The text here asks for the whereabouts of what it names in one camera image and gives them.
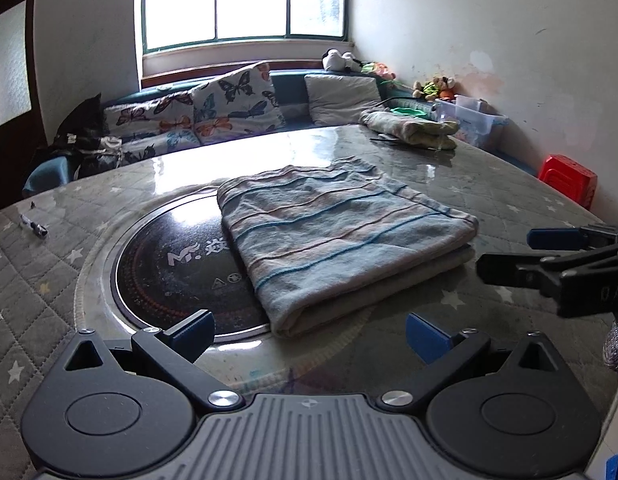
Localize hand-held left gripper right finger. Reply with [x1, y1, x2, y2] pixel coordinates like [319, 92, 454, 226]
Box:
[378, 312, 560, 408]

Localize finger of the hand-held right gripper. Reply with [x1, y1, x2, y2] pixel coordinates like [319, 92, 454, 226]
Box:
[475, 252, 566, 295]
[527, 226, 618, 253]

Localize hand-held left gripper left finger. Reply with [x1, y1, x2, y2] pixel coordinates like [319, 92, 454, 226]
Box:
[64, 310, 244, 410]

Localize blue striped towel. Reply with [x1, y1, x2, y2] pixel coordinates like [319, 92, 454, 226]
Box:
[217, 156, 480, 339]

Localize red plastic stool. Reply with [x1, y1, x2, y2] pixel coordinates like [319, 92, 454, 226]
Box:
[537, 154, 599, 212]

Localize round black induction cooktop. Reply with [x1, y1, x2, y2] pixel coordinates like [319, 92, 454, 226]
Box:
[111, 192, 290, 346]

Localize clear plastic storage box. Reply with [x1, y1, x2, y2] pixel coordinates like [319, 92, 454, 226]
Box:
[433, 95, 510, 152]

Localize brown and green plush toys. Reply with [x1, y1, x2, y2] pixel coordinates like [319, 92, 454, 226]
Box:
[412, 75, 458, 101]

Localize black marker pen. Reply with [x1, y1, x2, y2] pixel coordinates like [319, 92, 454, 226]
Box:
[19, 213, 49, 239]

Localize black bag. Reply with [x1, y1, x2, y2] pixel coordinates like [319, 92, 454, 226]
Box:
[48, 93, 124, 179]

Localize butterfly print pillow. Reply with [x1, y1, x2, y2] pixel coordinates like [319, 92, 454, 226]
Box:
[190, 62, 288, 147]

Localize orange and green plush toy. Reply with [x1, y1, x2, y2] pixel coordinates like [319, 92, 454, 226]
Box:
[361, 61, 396, 81]

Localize grey pillow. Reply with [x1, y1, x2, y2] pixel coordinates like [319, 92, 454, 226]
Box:
[304, 73, 383, 127]

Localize teal sofa bench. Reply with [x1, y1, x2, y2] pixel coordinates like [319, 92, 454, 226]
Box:
[21, 67, 540, 200]

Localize black and white plush toy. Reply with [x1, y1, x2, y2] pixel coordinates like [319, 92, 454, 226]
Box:
[322, 48, 363, 74]

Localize dark wooden door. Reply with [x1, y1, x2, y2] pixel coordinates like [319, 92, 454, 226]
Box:
[0, 0, 46, 213]

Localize window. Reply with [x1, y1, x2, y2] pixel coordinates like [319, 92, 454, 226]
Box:
[136, 0, 350, 55]

